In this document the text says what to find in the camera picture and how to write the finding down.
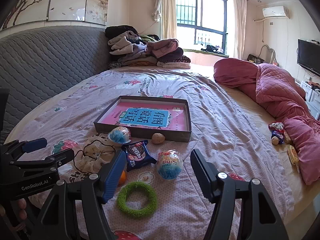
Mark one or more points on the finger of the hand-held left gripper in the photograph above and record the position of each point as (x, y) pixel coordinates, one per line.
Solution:
(63, 156)
(35, 144)

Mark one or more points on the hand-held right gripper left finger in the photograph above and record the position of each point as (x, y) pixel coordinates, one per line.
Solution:
(115, 175)

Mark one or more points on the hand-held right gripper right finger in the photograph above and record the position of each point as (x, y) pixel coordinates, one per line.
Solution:
(202, 172)

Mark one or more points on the orange tangerine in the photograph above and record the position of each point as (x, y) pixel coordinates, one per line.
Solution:
(122, 178)

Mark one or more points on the dark blue cookie packet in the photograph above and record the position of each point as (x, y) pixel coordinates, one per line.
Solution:
(137, 156)

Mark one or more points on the toy egg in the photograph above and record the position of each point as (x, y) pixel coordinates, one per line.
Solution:
(120, 136)
(169, 166)

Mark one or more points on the shallow brown cardboard box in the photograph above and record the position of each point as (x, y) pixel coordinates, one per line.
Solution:
(175, 136)

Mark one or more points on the walnut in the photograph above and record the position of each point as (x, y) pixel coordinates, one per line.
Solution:
(158, 138)

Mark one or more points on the person's left hand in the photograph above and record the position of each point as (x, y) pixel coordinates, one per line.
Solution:
(21, 207)

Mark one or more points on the strawberry printed blanket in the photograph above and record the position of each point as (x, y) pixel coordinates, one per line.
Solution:
(212, 140)

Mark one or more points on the pink and blue book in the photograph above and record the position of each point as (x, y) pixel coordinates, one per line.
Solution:
(150, 116)

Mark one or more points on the beige bed sheet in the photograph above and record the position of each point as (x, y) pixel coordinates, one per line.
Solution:
(250, 110)

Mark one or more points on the colourful snack packet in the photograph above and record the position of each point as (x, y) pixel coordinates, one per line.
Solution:
(277, 132)

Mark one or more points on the grey quilted headboard cover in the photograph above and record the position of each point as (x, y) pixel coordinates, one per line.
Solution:
(50, 55)

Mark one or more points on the yellow snack packet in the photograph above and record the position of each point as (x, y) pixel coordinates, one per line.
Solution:
(292, 156)

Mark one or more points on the pink quilted duvet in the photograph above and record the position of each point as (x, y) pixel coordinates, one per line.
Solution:
(275, 87)

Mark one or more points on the green window seat cushion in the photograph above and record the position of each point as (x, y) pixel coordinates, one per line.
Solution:
(195, 52)

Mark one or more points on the dark clothes on sill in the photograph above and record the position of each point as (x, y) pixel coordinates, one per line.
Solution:
(212, 48)

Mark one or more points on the black bag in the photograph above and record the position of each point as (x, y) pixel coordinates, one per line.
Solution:
(255, 58)

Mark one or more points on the pile of folded clothes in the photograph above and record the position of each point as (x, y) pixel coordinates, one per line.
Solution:
(150, 52)

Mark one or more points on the white drawer cabinet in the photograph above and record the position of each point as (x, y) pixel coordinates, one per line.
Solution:
(312, 97)

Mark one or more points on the dark framed window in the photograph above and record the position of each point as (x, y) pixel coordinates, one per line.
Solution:
(200, 27)

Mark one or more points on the beige curtain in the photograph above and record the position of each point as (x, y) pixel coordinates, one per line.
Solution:
(239, 25)
(166, 7)

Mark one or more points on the black flat television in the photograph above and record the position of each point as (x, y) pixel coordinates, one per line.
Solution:
(308, 55)

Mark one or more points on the white air conditioner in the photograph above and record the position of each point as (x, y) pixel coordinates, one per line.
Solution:
(275, 12)

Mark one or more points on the floral wall art panel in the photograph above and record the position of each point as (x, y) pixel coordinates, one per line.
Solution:
(70, 0)

